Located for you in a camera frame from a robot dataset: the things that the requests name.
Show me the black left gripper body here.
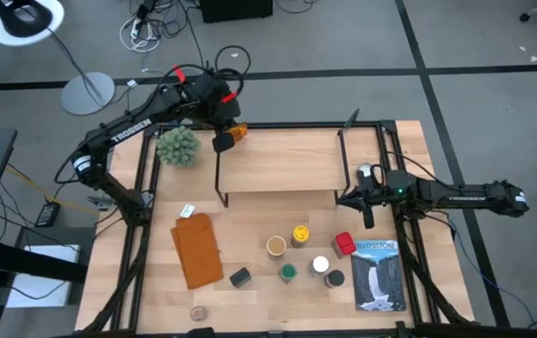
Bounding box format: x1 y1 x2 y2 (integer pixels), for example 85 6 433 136
192 74 242 131

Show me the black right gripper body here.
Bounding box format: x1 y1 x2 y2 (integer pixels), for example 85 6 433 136
364 177 394 229

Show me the orange taco mix packet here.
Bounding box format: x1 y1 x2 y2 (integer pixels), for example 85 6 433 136
227 121 250 143

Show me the small red-lidded spice jar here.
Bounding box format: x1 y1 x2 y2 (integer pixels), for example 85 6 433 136
330 231 358 259

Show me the onion sprinkle jar yellow lid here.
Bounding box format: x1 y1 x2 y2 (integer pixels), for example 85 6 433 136
290 224 312 249

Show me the bagel seasoning jar white lid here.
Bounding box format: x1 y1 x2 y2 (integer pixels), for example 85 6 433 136
309 254 331 277

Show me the purple-label jar black lid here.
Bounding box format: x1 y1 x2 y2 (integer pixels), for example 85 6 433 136
324 269 346 289

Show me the black-label jar tan lid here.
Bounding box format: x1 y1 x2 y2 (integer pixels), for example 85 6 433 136
265 234 288 262

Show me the oregano jar green lid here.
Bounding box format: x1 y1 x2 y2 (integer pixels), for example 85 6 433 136
278 262 299 284

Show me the green black pepper tin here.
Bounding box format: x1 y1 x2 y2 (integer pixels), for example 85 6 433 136
228 267 253 289

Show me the green succulent in white pot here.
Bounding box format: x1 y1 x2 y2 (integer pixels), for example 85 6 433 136
155 125 203 168

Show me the Yellowstone waterfall postcard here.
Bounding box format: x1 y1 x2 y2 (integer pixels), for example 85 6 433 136
350 239 408 313

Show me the black equipment case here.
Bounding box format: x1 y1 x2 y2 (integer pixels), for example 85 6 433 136
199 0 274 23

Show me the orange folded cloth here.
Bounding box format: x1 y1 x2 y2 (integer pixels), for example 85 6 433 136
170 212 225 291

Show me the white floor lamp grey base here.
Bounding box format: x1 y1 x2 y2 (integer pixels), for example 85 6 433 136
0 0 117 117

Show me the black power adapter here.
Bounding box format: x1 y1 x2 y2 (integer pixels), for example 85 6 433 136
35 200 62 228

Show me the white box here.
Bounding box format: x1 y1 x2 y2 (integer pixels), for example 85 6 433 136
5 243 82 310

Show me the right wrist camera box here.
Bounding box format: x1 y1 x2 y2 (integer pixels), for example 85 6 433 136
384 169 416 197

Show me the wooden shelf black metal frame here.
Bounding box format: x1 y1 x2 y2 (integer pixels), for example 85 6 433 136
213 124 352 208

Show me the black metal table frame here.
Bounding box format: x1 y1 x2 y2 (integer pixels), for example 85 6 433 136
75 119 481 338

